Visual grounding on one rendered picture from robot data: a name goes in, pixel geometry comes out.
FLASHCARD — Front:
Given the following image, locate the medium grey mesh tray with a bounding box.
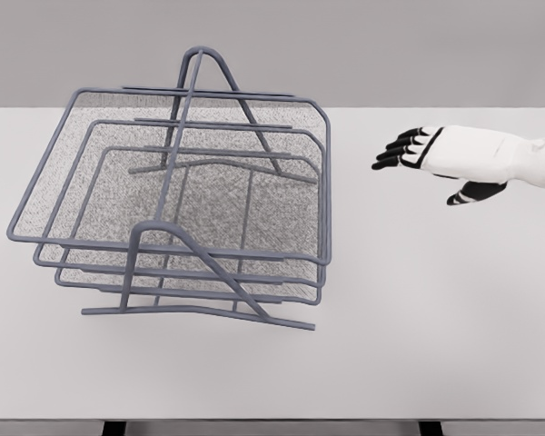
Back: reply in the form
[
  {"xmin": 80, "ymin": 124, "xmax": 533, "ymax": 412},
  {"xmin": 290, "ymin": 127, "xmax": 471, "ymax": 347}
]
[{"xmin": 32, "ymin": 118, "xmax": 329, "ymax": 292}]

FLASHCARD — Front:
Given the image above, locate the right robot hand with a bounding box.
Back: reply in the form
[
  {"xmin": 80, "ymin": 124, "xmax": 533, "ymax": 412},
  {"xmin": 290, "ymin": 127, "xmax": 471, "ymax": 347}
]
[{"xmin": 370, "ymin": 125, "xmax": 513, "ymax": 207}]

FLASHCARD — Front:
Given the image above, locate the large grey mesh tray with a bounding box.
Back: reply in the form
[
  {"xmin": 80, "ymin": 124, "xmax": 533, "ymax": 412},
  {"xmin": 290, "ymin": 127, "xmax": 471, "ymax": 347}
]
[{"xmin": 5, "ymin": 87, "xmax": 334, "ymax": 270}]

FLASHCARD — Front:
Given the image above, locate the small grey mesh tray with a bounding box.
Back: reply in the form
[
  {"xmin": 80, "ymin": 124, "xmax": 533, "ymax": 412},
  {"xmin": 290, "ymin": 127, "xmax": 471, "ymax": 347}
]
[{"xmin": 54, "ymin": 145, "xmax": 324, "ymax": 309}]

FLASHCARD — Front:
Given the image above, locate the grey wire tray rack frame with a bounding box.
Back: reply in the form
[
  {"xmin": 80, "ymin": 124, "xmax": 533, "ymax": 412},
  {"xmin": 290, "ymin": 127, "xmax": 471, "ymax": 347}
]
[{"xmin": 81, "ymin": 45, "xmax": 317, "ymax": 332}]

